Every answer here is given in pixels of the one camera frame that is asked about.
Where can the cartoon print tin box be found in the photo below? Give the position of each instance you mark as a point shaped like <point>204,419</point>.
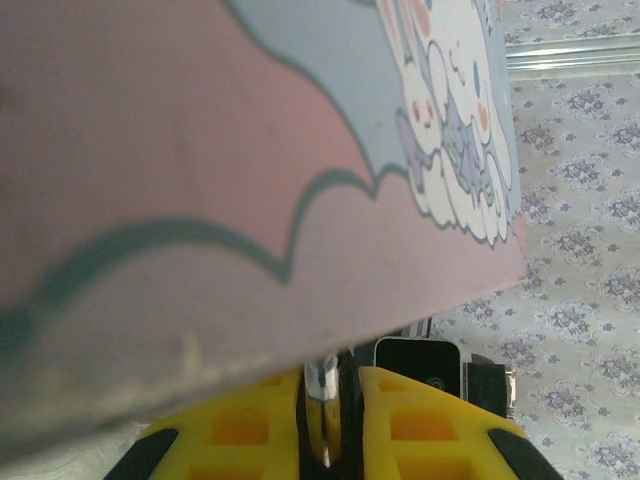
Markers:
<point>200,150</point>

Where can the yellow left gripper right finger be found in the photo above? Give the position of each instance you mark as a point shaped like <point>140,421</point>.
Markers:
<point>450,425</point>

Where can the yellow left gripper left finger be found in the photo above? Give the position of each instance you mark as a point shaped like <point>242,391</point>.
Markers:
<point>200,440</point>

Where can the aluminium side frame rail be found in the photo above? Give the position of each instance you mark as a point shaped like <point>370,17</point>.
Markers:
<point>575,54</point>

